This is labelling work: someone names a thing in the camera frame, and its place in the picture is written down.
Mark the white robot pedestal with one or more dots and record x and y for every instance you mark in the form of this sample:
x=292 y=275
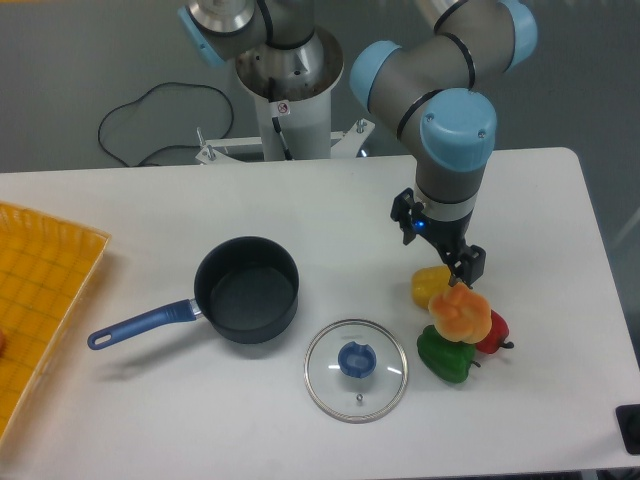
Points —
x=291 y=89

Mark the yellow bell pepper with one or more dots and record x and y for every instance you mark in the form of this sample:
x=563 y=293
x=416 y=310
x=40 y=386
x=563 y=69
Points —
x=428 y=282

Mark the green bell pepper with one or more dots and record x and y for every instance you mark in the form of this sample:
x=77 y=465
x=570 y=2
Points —
x=450 y=361

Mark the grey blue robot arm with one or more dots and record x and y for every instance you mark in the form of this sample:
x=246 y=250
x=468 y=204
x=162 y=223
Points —
x=425 y=96

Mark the glass lid blue knob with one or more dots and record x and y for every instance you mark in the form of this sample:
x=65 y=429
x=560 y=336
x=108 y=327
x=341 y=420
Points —
x=355 y=371

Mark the yellow woven basket tray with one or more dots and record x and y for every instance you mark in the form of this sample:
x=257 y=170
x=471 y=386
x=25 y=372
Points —
x=46 y=262

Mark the red bell pepper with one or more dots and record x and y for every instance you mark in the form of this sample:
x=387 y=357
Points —
x=497 y=338

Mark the black device table corner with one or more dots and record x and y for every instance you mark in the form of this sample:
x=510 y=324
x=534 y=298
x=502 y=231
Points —
x=628 y=418

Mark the dark saucepan blue handle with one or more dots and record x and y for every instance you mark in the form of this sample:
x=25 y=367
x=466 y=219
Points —
x=246 y=287

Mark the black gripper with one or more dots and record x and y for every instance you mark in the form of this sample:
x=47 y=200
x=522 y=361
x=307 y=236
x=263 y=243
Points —
x=466 y=263

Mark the orange knotted bread roll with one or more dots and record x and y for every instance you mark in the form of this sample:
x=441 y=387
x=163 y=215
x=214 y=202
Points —
x=461 y=315

